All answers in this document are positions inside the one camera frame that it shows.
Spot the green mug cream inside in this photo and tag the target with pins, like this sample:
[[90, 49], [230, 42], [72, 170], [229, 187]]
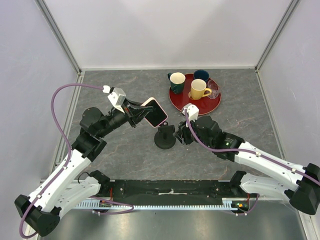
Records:
[[177, 82]]

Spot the aluminium frame post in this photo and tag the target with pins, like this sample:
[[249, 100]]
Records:
[[42, 5], [293, 4]]

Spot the yellow mug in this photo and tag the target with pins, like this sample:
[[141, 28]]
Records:
[[198, 89]]

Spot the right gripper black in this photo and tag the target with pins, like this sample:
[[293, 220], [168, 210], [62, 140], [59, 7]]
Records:
[[182, 134]]

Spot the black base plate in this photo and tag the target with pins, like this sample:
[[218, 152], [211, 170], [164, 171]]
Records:
[[170, 192]]

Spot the round red tray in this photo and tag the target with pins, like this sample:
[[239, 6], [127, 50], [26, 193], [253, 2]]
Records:
[[205, 104]]

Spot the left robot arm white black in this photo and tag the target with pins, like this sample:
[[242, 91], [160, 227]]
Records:
[[43, 208]]

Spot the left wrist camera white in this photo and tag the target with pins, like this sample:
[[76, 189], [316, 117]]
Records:
[[117, 98]]

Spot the clear glass cup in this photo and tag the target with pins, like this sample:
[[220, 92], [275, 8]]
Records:
[[215, 89]]

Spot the right aluminium frame post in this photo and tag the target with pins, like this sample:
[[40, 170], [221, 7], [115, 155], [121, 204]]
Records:
[[293, 4]]

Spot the left aluminium frame post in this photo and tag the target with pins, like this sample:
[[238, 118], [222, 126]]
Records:
[[42, 5]]

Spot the black phone stand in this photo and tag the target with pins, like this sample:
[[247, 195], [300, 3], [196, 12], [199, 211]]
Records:
[[164, 137]]

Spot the phone with pink case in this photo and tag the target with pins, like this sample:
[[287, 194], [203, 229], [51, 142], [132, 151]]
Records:
[[157, 116]]

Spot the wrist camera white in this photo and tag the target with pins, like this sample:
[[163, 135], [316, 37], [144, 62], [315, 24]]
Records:
[[117, 98], [192, 111]]

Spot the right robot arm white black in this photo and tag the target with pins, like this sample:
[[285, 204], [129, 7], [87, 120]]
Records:
[[298, 184]]

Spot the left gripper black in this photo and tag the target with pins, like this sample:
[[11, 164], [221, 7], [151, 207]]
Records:
[[138, 114]]

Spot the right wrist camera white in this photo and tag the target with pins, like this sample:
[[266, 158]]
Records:
[[192, 111]]

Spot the dark blue mug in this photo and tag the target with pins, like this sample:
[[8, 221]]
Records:
[[202, 75]]

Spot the slotted cable duct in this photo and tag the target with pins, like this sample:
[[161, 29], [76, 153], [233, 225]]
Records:
[[99, 205]]

